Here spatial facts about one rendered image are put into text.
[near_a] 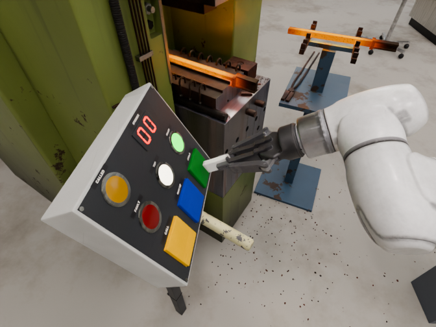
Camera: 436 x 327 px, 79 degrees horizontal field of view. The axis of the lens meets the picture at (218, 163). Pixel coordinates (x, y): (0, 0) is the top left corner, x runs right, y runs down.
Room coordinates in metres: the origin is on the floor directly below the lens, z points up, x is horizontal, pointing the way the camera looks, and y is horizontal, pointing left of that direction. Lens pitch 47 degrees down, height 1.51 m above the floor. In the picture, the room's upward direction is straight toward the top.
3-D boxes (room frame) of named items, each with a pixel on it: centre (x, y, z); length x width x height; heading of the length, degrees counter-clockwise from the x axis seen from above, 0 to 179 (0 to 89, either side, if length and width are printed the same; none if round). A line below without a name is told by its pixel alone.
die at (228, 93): (1.00, 0.13, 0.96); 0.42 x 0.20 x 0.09; 57
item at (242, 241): (0.54, 0.07, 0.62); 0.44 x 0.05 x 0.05; 57
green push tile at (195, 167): (0.45, 0.05, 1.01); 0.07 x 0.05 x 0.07; 172
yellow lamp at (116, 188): (0.26, 0.16, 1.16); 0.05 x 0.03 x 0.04; 147
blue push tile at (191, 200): (0.35, 0.06, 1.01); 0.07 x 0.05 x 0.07; 172
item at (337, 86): (1.22, -0.52, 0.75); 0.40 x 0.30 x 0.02; 156
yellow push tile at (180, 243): (0.25, 0.08, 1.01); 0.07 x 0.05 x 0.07; 172
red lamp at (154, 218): (0.25, 0.12, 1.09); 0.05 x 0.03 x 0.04; 147
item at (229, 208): (1.05, 0.11, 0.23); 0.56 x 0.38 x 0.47; 57
